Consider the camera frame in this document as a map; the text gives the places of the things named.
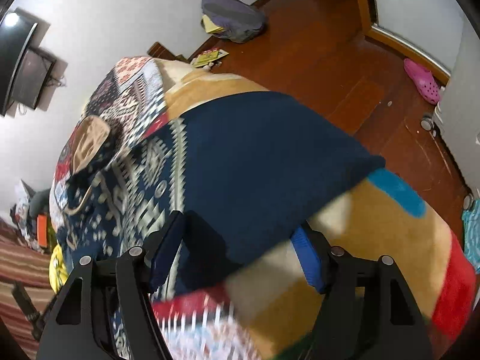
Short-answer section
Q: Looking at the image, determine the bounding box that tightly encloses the striped red curtain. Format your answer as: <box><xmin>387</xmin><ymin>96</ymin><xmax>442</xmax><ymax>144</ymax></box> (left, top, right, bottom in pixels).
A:
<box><xmin>0</xmin><ymin>221</ymin><xmax>54</xmax><ymax>359</ymax></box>

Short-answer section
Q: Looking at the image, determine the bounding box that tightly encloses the orange box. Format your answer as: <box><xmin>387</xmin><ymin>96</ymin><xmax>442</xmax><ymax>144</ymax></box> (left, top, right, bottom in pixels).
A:
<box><xmin>37</xmin><ymin>214</ymin><xmax>49</xmax><ymax>248</ymax></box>

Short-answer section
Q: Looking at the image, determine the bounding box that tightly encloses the small wall monitor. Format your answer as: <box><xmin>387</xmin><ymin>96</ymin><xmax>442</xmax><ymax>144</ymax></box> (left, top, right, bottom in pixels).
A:
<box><xmin>10</xmin><ymin>48</ymin><xmax>56</xmax><ymax>110</ymax></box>

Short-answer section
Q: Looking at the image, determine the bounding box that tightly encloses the colourful patchwork bed quilt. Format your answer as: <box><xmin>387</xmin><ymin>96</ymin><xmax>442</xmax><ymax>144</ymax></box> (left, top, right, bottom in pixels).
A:
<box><xmin>50</xmin><ymin>57</ymin><xmax>263</xmax><ymax>359</ymax></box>

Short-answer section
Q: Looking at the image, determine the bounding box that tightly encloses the pink croc shoe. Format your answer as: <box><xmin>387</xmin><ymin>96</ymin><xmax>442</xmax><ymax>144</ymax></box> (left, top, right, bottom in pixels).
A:
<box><xmin>403</xmin><ymin>58</ymin><xmax>441</xmax><ymax>105</ymax></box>

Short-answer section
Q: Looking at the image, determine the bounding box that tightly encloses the large wall television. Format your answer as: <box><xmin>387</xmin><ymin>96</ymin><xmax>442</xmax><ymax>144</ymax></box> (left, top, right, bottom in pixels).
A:
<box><xmin>0</xmin><ymin>11</ymin><xmax>38</xmax><ymax>116</ymax></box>

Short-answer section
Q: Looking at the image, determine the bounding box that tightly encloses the picture book on floor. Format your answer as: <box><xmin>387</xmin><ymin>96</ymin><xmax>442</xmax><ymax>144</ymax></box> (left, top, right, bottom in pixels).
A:
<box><xmin>190</xmin><ymin>48</ymin><xmax>229</xmax><ymax>68</ymax></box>

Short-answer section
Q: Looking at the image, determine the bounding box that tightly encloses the grey purple backpack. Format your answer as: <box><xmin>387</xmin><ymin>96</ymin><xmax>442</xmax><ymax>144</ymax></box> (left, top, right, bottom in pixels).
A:
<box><xmin>201</xmin><ymin>0</ymin><xmax>267</xmax><ymax>43</ymax></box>

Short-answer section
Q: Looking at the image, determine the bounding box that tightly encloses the yellow cartoon pyjama garment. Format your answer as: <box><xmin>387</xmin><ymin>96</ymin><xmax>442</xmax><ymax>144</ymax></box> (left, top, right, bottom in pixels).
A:
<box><xmin>49</xmin><ymin>244</ymin><xmax>68</xmax><ymax>294</ymax></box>

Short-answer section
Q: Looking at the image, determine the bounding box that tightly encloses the tan cartoon fleece blanket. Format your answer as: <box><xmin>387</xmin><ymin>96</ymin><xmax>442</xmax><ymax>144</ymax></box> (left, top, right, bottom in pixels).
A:
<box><xmin>155</xmin><ymin>58</ymin><xmax>478</xmax><ymax>360</ymax></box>

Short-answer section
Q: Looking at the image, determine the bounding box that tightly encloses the cluttered corner table pile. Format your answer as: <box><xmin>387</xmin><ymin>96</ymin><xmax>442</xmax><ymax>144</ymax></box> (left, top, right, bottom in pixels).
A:
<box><xmin>10</xmin><ymin>180</ymin><xmax>56</xmax><ymax>254</ymax></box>

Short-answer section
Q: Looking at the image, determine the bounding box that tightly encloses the navy patterned hooded sweater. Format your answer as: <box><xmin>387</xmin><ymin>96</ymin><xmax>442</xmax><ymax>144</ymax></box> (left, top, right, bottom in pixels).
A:
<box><xmin>57</xmin><ymin>92</ymin><xmax>385</xmax><ymax>298</ymax></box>

